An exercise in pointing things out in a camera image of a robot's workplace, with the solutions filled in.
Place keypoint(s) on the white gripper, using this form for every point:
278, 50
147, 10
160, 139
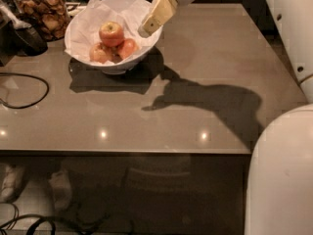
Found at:
161, 11

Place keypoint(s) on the red apple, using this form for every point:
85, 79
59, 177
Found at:
127, 48
111, 34
100, 53

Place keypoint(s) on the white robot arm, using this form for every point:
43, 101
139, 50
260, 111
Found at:
279, 194

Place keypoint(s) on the white bowl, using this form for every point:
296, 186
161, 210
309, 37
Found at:
143, 49

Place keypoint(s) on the white paper liner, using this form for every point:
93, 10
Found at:
84, 26

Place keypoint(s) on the glass jar of chips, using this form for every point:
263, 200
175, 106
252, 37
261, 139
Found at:
51, 16

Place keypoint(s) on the white shoe right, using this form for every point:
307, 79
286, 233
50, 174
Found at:
61, 190

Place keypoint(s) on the white shoe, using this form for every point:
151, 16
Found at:
61, 190
13, 183

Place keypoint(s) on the white shoe left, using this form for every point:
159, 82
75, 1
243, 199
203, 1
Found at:
13, 183

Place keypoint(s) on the black appliance with white handle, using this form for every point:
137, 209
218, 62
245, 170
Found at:
26, 38

